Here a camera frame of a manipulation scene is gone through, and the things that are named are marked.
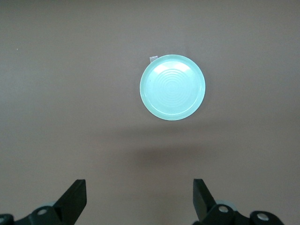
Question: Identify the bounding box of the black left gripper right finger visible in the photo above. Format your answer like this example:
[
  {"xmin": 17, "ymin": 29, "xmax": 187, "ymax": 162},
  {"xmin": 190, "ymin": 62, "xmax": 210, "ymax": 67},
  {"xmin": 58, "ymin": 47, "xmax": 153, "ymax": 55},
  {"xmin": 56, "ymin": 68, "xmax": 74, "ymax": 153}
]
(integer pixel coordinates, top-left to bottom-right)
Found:
[{"xmin": 192, "ymin": 178, "xmax": 285, "ymax": 225}]

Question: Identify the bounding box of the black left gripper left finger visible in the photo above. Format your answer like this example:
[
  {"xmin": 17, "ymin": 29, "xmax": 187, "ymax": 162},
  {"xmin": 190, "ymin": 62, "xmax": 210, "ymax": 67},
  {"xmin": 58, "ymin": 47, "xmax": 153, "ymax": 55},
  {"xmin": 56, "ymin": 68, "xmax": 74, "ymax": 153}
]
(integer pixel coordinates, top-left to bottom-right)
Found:
[{"xmin": 0, "ymin": 179, "xmax": 88, "ymax": 225}]

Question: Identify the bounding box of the pale green round plate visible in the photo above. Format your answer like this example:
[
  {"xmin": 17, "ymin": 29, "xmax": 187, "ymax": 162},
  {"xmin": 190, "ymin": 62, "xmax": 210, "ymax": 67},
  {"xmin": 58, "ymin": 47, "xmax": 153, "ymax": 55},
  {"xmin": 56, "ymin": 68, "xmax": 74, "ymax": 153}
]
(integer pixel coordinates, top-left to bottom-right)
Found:
[{"xmin": 139, "ymin": 53, "xmax": 206, "ymax": 121}]

